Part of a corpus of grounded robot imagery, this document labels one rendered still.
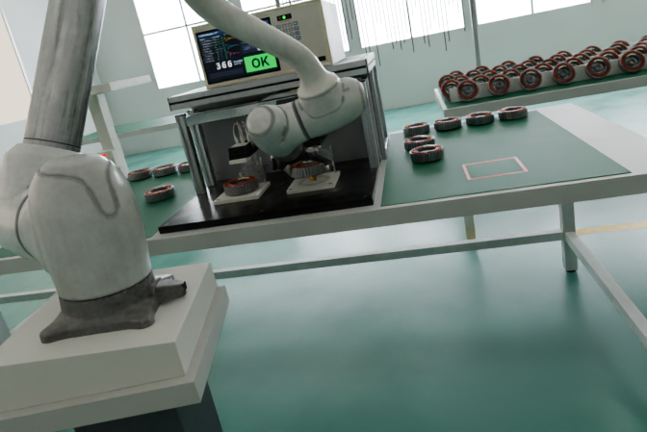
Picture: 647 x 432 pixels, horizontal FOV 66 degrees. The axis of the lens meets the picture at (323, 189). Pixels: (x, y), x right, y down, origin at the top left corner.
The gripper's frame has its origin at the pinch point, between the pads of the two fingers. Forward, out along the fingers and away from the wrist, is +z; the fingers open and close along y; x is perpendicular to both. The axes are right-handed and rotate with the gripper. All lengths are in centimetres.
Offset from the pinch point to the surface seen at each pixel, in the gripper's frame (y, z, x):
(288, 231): -3.9, -12.4, -21.3
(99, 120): -112, 51, 55
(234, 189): -24.4, 0.5, -3.2
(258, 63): -13.0, -2.2, 36.8
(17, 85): -472, 361, 289
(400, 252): 18, 94, -18
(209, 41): -28, -7, 45
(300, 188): -2.9, 0.9, -5.9
